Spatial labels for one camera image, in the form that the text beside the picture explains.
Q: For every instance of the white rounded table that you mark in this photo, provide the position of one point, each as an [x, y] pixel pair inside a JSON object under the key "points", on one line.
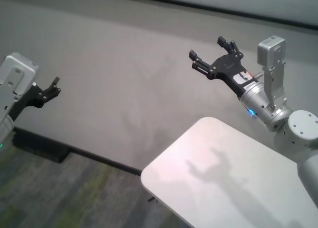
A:
{"points": [[211, 188]]}

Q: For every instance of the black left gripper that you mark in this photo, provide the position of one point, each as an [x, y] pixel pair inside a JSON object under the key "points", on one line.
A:
{"points": [[29, 98]]}

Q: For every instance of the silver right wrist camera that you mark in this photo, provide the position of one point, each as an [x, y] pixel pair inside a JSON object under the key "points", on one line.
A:
{"points": [[270, 49]]}

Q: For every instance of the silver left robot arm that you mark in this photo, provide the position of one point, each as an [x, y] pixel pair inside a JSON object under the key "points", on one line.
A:
{"points": [[5, 128]]}

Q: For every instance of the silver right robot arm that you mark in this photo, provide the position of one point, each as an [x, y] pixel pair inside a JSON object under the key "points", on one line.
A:
{"points": [[256, 101]]}

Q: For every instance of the black partition foot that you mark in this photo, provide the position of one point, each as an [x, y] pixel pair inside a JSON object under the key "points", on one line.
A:
{"points": [[42, 148]]}

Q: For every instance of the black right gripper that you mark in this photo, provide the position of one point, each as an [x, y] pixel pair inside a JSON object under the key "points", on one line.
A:
{"points": [[228, 66]]}

